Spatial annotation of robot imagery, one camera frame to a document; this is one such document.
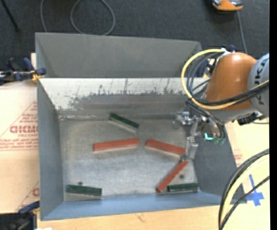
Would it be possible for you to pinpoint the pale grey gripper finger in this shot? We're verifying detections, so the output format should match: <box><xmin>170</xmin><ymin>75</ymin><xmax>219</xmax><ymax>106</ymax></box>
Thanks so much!
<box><xmin>189</xmin><ymin>141</ymin><xmax>199</xmax><ymax>160</ymax></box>
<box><xmin>185</xmin><ymin>136</ymin><xmax>194</xmax><ymax>157</ymax></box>

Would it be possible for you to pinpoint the red-brown flat block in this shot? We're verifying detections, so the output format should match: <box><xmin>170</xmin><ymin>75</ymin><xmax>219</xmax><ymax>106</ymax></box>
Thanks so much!
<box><xmin>144</xmin><ymin>138</ymin><xmax>187</xmax><ymax>158</ymax></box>
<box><xmin>155</xmin><ymin>160</ymin><xmax>189</xmax><ymax>194</ymax></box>
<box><xmin>92</xmin><ymin>138</ymin><xmax>141</xmax><ymax>153</ymax></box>

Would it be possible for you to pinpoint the dark green flat block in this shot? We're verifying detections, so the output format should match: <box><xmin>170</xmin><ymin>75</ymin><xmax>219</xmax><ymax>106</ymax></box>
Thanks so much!
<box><xmin>108</xmin><ymin>112</ymin><xmax>140</xmax><ymax>132</ymax></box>
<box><xmin>166</xmin><ymin>183</ymin><xmax>199</xmax><ymax>194</ymax></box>
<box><xmin>65</xmin><ymin>184</ymin><xmax>103</xmax><ymax>197</ymax></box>

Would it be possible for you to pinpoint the grey metal bin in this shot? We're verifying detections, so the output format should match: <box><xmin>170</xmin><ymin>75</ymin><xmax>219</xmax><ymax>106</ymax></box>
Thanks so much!
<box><xmin>34</xmin><ymin>32</ymin><xmax>240</xmax><ymax>221</ymax></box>

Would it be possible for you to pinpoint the black cylinder on white bracket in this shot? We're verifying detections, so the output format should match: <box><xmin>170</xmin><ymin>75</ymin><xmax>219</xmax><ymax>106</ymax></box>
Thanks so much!
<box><xmin>236</xmin><ymin>112</ymin><xmax>260</xmax><ymax>126</ymax></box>

